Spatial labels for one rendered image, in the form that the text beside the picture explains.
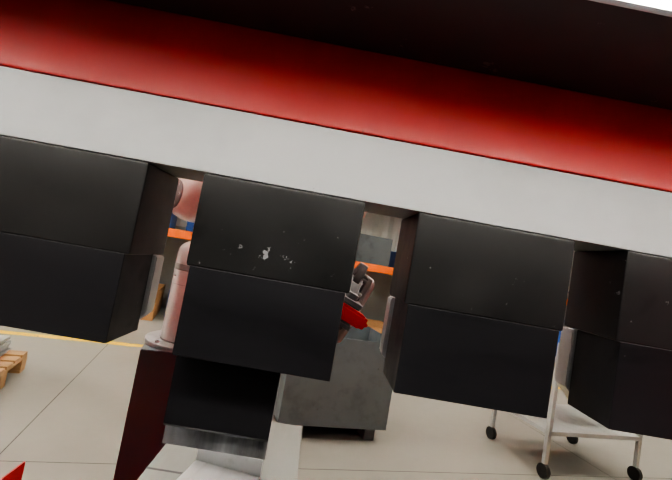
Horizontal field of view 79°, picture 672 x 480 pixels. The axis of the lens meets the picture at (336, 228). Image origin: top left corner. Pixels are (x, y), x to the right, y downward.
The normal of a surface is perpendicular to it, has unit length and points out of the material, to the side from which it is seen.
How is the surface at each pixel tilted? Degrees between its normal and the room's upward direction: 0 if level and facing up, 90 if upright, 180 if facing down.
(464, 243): 90
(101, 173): 90
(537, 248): 90
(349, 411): 90
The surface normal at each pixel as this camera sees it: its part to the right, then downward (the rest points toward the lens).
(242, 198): 0.04, -0.06
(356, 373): 0.28, -0.01
